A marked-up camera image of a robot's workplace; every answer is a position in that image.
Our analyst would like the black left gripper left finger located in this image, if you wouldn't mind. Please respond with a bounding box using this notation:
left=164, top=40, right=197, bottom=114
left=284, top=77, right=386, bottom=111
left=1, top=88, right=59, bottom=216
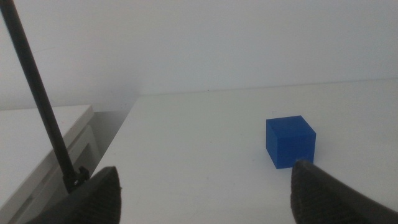
left=26, top=166, right=123, bottom=224

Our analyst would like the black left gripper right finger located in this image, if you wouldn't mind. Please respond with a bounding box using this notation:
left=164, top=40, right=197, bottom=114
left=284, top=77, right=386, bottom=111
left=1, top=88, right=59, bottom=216
left=290, top=159, right=398, bottom=224

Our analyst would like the blue cube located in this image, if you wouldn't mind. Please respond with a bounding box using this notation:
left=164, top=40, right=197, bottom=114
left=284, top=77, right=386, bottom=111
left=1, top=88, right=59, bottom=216
left=265, top=114, right=317, bottom=170

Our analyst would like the white side table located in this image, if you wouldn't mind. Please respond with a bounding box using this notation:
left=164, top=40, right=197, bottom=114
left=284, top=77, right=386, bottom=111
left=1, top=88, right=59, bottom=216
left=0, top=104, right=101, bottom=224

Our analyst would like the thin black pole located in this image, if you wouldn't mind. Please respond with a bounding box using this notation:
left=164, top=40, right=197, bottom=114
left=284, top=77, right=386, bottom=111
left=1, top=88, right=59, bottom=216
left=0, top=0, right=91, bottom=194

